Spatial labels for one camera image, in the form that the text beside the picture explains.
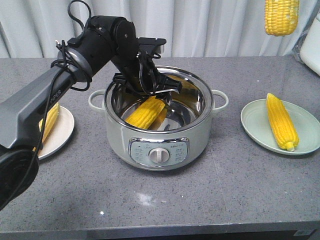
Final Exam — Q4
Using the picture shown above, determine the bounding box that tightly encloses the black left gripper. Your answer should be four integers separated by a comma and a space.
112, 56, 183, 110

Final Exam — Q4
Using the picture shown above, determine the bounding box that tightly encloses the yellow corn cob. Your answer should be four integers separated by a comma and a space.
266, 93, 300, 152
125, 96, 166, 129
264, 0, 300, 37
42, 102, 60, 143

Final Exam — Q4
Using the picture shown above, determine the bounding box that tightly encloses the light green plate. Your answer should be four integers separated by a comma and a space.
240, 99, 320, 156

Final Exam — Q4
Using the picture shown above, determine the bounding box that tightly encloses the white plate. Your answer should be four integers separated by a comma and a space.
38, 106, 75, 161

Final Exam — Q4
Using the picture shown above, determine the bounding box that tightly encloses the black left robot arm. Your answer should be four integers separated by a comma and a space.
0, 16, 182, 208

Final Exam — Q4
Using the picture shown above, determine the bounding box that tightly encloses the green electric cooking pot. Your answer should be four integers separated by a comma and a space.
88, 65, 229, 171

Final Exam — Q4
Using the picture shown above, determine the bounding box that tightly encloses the grey curtain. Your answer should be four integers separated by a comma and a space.
0, 0, 320, 58

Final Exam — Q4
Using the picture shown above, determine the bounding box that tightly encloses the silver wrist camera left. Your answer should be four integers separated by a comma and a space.
138, 37, 167, 59

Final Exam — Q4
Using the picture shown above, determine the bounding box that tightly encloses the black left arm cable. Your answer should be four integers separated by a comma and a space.
29, 0, 93, 161

